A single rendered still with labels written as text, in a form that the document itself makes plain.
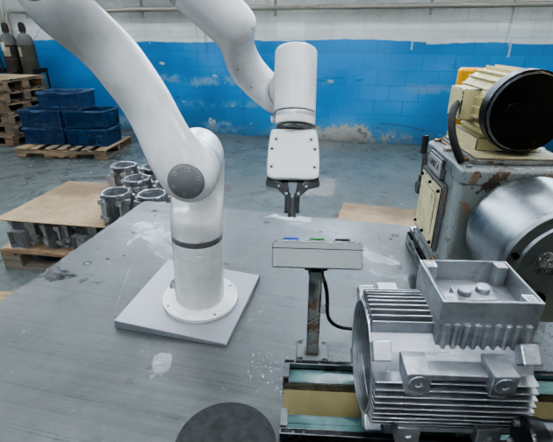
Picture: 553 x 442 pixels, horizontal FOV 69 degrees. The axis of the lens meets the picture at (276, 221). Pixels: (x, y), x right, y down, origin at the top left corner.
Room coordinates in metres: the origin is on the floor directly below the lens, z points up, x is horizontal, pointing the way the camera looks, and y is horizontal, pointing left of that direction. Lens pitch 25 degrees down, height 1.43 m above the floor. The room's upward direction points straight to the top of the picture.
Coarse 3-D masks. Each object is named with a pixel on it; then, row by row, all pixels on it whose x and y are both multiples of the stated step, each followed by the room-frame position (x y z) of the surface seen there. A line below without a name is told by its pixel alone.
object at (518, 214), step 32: (512, 192) 0.77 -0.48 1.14; (544, 192) 0.72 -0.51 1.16; (480, 224) 0.76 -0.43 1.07; (512, 224) 0.68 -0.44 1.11; (544, 224) 0.64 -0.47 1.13; (480, 256) 0.73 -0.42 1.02; (512, 256) 0.64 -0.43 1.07; (544, 256) 0.63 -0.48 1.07; (544, 288) 0.64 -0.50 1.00; (544, 320) 0.64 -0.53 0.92
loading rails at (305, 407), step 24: (288, 360) 0.53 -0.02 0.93; (312, 360) 0.53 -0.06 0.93; (288, 384) 0.49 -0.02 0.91; (312, 384) 0.49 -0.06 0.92; (336, 384) 0.48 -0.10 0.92; (552, 384) 0.48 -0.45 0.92; (288, 408) 0.49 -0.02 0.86; (312, 408) 0.49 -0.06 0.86; (336, 408) 0.48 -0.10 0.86; (552, 408) 0.46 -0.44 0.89; (288, 432) 0.39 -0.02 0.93; (312, 432) 0.39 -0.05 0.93; (336, 432) 0.39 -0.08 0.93; (360, 432) 0.39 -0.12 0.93; (432, 432) 0.40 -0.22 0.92
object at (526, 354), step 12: (360, 288) 0.51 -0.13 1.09; (372, 288) 0.51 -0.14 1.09; (372, 348) 0.39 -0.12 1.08; (384, 348) 0.38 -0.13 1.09; (516, 348) 0.39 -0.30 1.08; (528, 348) 0.38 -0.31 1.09; (372, 360) 0.38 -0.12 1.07; (384, 360) 0.37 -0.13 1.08; (516, 360) 0.38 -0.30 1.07; (528, 360) 0.37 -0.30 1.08; (540, 360) 0.37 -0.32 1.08; (504, 432) 0.37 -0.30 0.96
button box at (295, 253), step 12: (276, 240) 0.68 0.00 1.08; (288, 240) 0.68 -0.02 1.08; (300, 240) 0.70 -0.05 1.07; (312, 240) 0.69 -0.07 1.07; (324, 240) 0.69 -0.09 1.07; (276, 252) 0.67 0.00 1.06; (288, 252) 0.67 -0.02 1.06; (300, 252) 0.66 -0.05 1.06; (312, 252) 0.66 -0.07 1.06; (324, 252) 0.66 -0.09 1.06; (336, 252) 0.66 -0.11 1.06; (348, 252) 0.66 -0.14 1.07; (360, 252) 0.66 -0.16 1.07; (276, 264) 0.66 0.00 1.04; (288, 264) 0.66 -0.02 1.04; (300, 264) 0.65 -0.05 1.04; (312, 264) 0.65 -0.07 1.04; (324, 264) 0.65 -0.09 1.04; (336, 264) 0.65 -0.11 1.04; (348, 264) 0.65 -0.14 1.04; (360, 264) 0.65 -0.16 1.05
